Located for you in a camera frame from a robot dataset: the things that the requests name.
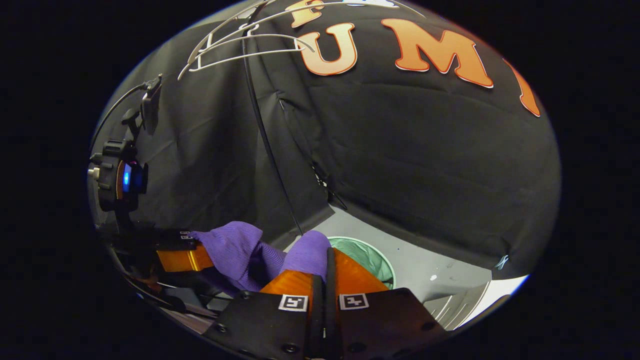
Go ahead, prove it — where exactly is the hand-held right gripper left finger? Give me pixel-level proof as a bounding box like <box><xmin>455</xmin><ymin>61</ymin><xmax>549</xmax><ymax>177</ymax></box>
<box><xmin>204</xmin><ymin>270</ymin><xmax>326</xmax><ymax>360</ymax></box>

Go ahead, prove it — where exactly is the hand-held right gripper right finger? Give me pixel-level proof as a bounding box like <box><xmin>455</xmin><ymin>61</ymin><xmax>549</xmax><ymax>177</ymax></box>
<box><xmin>324</xmin><ymin>247</ymin><xmax>447</xmax><ymax>360</ymax></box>

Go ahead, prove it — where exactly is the purple corduroy jacket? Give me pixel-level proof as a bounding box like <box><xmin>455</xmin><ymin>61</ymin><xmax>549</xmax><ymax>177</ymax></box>
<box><xmin>190</xmin><ymin>221</ymin><xmax>333</xmax><ymax>293</ymax></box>

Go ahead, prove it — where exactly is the green laundry hamper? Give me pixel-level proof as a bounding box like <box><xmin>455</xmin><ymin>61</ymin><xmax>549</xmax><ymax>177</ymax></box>
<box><xmin>327</xmin><ymin>236</ymin><xmax>397</xmax><ymax>291</ymax></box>

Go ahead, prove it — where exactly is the white plastic clothes hanger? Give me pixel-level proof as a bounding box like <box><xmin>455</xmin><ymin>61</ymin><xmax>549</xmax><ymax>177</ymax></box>
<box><xmin>177</xmin><ymin>22</ymin><xmax>317</xmax><ymax>81</ymax></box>
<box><xmin>192</xmin><ymin>0</ymin><xmax>426</xmax><ymax>58</ymax></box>

